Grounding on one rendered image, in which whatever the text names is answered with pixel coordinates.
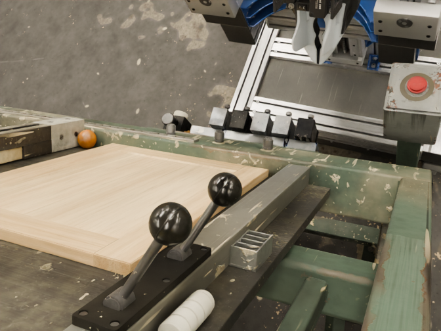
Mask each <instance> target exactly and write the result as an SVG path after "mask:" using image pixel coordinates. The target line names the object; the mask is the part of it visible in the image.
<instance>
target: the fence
mask: <svg viewBox="0 0 441 331"><path fill-rule="evenodd" d="M309 176H310V167H306V166H301V165H293V164H288V165H287V166H285V167H284V168H283V169H281V170H280V171H279V172H277V173H276V174H275V175H273V176H272V177H271V178H269V179H268V180H267V181H265V182H264V183H263V184H261V185H260V186H258V187H257V188H256V189H255V190H253V191H251V192H250V193H249V194H248V195H246V196H245V197H243V198H242V199H241V200H240V201H238V202H236V203H235V204H234V205H233V206H231V207H230V208H228V209H227V210H226V211H224V212H223V213H222V214H220V215H219V216H218V217H216V218H215V219H214V220H212V221H211V222H210V223H208V224H207V225H206V226H204V228H203V229H202V231H201V232H200V233H199V235H198V237H197V238H196V239H195V240H194V242H193V244H199V245H202V246H207V247H210V248H211V256H210V257H208V258H207V259H206V260H205V261H204V262H203V263H202V264H201V265H200V266H199V267H198V268H197V269H195V270H194V271H193V272H192V273H191V274H189V275H188V276H187V277H186V278H185V279H184V280H183V281H182V282H181V283H180V284H178V285H177V286H176V287H175V288H174V289H173V290H171V291H170V292H169V293H168V294H167V295H166V296H165V297H164V298H163V299H162V300H160V301H159V302H158V303H157V304H156V305H155V306H153V307H152V308H151V309H150V310H149V311H148V312H147V313H146V314H145V315H144V316H143V317H141V318H140V319H139V320H138V321H137V322H135V323H134V325H132V327H130V328H129V329H128V330H127V331H158V328H159V326H160V324H161V323H162V322H163V321H164V320H165V319H166V318H167V317H168V316H169V315H170V314H171V313H172V312H173V311H174V310H176V308H177V307H179V306H180V305H181V304H182V303H183V302H184V301H185V300H186V299H187V298H188V297H189V296H190V295H191V294H192V293H194V292H195V291H197V290H204V289H206V287H208V285H210V283H212V281H214V280H215V279H216V278H217V277H218V276H219V275H220V274H221V273H222V272H223V271H224V270H225V268H227V266H228V265H229V261H230V248H231V245H233V243H235V241H236V240H237V239H238V238H240V237H241V236H242V235H243V234H244V233H245V232H246V231H247V230H248V229H250V230H251V231H257V232H262V231H263V230H264V229H265V228H266V227H267V226H268V225H269V224H270V223H271V221H272V220H273V219H274V218H275V217H276V216H277V215H278V214H279V213H280V212H281V211H282V210H283V209H284V208H285V207H286V206H287V205H288V204H289V203H290V202H291V201H292V200H293V199H294V198H295V197H296V196H297V195H298V194H299V193H300V192H301V191H302V190H303V189H304V188H305V187H306V186H307V185H308V182H309ZM63 331H89V330H86V329H83V328H80V327H78V326H74V325H72V324H71V325H70V326H69V327H67V328H66V329H65V330H63Z"/></svg>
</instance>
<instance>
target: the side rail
mask: <svg viewBox="0 0 441 331"><path fill-rule="evenodd" d="M431 223H432V183H431V182H428V181H420V180H415V179H407V178H401V180H400V184H399V187H398V192H397V195H396V199H395V203H394V207H393V210H392V215H391V217H390V222H389V225H388V229H387V234H386V237H385V241H384V244H383V249H382V252H381V256H380V260H379V264H378V267H377V272H376V275H375V279H374V282H373V287H372V290H371V294H370V297H369V302H368V305H367V309H366V314H365V317H364V321H363V325H362V329H361V331H431Z"/></svg>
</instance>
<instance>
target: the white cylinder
mask: <svg viewBox="0 0 441 331"><path fill-rule="evenodd" d="M214 306H215V301H214V299H213V296H212V295H211V294H210V293H209V292H208V291H205V290H197V291H195V292H194V293H192V294H191V295H190V296H189V297H188V298H187V299H186V300H185V301H184V302H183V303H182V304H181V305H180V306H179V307H177V308H176V310H174V311H173V312H172V313H171V314H170V315H169V316H168V317H167V318H166V319H165V320H164V321H163V322H162V323H161V324H160V326H159V328H158V331H196V330H197V329H198V327H199V326H200V325H201V324H202V322H203V321H204V320H205V319H206V318H207V317H208V316H209V315H210V314H211V312H212V310H213V308H214Z"/></svg>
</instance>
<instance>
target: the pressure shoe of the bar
mask: <svg viewBox="0 0 441 331"><path fill-rule="evenodd" d="M19 159H22V147H18V148H12V149H9V150H3V151H0V164H3V163H7V162H11V161H15V160H19Z"/></svg>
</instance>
